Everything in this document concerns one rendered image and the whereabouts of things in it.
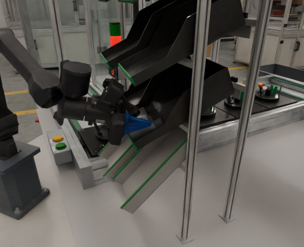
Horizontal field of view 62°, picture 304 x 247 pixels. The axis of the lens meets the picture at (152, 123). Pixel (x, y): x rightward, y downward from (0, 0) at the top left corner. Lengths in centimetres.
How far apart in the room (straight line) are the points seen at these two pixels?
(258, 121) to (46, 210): 107
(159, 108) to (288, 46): 552
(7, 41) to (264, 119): 120
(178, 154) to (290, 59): 574
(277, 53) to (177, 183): 513
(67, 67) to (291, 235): 80
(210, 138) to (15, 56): 88
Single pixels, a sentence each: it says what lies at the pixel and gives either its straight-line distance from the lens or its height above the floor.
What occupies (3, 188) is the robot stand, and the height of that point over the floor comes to 97.
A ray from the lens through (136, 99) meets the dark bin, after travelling 80.
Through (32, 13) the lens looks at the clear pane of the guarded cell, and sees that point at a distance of 229.
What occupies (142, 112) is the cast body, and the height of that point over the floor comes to 127.
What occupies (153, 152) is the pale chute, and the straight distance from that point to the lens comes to 78.
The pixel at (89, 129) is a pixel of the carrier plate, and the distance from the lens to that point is 120.
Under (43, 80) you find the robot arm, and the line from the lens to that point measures 64.
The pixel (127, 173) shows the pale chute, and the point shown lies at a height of 103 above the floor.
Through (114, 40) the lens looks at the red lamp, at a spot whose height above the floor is 134.
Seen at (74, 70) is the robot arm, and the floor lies 139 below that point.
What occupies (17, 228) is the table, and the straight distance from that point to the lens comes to 97.
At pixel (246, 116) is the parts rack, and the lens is 71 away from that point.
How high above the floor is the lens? 152
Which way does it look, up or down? 27 degrees down
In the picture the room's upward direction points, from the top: straight up
